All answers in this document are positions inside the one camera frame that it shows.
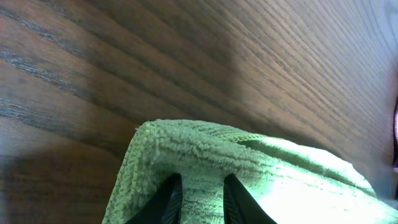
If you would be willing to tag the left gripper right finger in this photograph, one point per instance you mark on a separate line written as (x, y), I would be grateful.
(239, 206)

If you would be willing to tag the green microfiber cloth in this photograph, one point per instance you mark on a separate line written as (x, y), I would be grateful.
(291, 182)

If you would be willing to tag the purple cloth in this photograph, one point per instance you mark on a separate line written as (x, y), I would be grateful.
(395, 135)

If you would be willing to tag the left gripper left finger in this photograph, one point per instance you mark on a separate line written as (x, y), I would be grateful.
(165, 206)

